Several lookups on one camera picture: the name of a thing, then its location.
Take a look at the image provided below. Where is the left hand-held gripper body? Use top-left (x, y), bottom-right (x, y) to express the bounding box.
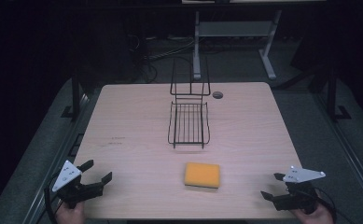
top-left (51, 160), bottom-right (105, 210)

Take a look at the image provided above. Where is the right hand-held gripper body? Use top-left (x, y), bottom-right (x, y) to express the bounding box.
top-left (272, 165), bottom-right (327, 216)

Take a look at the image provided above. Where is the yellow sponge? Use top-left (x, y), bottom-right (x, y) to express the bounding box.
top-left (183, 161), bottom-right (221, 189)

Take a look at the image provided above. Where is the black wire rack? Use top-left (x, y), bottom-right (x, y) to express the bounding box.
top-left (167, 56), bottom-right (212, 150)

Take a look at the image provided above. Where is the person's left hand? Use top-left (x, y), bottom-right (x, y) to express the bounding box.
top-left (55, 201), bottom-right (86, 224)

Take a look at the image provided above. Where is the person's right hand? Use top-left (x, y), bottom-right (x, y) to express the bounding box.
top-left (289, 191), bottom-right (335, 224)

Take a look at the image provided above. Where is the grey metal stand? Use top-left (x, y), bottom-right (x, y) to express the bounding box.
top-left (191, 8), bottom-right (284, 81)

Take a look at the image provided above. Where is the black cable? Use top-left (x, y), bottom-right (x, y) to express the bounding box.
top-left (306, 186), bottom-right (338, 224)
top-left (44, 172), bottom-right (65, 224)

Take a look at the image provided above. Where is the black metal post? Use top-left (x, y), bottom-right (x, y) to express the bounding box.
top-left (61, 69), bottom-right (83, 121)
top-left (325, 63), bottom-right (352, 123)

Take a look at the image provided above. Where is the bundle of floor cables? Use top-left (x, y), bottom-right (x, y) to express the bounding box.
top-left (126, 33), bottom-right (199, 84)

